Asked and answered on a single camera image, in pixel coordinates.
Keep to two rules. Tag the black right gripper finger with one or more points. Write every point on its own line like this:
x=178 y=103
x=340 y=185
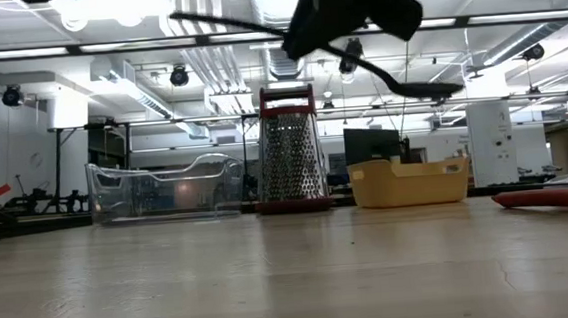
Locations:
x=315 y=31

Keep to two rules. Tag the black solid serving spoon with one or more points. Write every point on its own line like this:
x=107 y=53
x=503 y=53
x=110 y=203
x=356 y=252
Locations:
x=424 y=90

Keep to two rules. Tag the yellow plastic bin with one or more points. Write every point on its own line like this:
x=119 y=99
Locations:
x=406 y=188

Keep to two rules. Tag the red silicone spoon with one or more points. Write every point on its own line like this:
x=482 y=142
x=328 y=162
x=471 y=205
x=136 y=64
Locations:
x=537 y=199

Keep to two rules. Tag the black ceiling spotlight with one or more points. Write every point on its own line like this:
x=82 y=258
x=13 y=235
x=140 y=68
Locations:
x=352 y=54
x=11 y=95
x=533 y=52
x=179 y=76

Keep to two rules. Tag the black monitor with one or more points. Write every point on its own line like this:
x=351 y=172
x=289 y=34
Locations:
x=370 y=145

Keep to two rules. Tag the red steel box grater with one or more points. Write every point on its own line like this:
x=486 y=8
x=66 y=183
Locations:
x=291 y=158

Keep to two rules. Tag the white square pillar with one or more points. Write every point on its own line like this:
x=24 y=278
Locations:
x=490 y=139

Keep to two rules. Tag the clear plastic wavy-rim container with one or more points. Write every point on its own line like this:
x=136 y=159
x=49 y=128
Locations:
x=166 y=197

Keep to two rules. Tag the black background machinery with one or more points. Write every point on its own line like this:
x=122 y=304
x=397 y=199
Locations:
x=31 y=203

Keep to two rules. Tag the white ceiling air duct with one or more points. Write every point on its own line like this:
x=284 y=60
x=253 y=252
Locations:
x=134 y=94

